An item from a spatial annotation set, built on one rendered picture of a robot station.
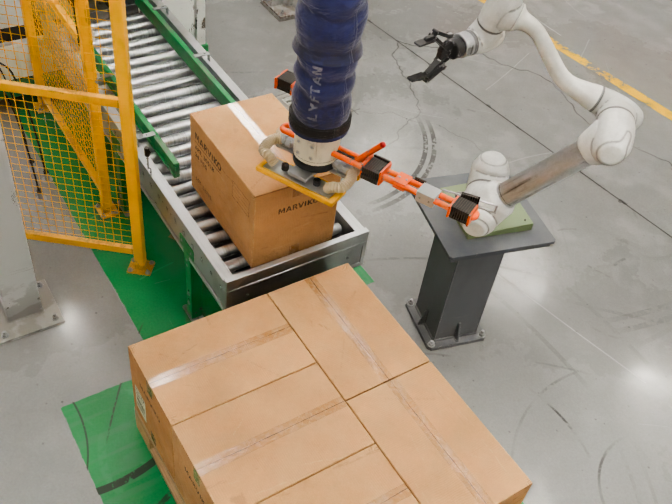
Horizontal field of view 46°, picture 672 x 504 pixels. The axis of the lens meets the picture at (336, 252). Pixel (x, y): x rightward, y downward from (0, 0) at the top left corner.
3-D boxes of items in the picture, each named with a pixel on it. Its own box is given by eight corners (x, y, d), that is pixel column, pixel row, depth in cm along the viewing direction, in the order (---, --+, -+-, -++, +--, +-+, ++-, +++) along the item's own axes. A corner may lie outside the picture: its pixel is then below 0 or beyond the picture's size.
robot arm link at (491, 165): (505, 187, 344) (517, 148, 328) (498, 215, 332) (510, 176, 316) (469, 178, 347) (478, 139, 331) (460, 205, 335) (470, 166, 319)
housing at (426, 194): (413, 200, 279) (416, 191, 276) (422, 191, 284) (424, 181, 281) (431, 209, 277) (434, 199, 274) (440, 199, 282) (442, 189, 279)
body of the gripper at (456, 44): (468, 40, 274) (448, 47, 270) (462, 62, 280) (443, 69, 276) (452, 30, 278) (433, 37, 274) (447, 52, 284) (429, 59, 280)
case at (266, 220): (191, 184, 368) (189, 112, 340) (267, 162, 386) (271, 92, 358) (251, 268, 334) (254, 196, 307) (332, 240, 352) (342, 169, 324)
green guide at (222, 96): (134, 3, 479) (133, -11, 473) (151, 0, 484) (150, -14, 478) (261, 153, 389) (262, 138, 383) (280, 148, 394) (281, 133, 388)
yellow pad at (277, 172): (254, 170, 298) (255, 159, 294) (270, 157, 304) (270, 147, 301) (331, 208, 287) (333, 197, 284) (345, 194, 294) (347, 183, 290)
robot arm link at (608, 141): (482, 214, 334) (472, 250, 320) (456, 189, 329) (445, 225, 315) (646, 126, 282) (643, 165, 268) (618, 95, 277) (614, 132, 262)
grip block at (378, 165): (357, 177, 285) (359, 164, 281) (371, 164, 292) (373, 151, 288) (377, 187, 283) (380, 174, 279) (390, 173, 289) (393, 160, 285)
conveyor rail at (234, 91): (149, 23, 494) (147, -5, 480) (157, 22, 496) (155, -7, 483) (351, 262, 364) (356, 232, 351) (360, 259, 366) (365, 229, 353)
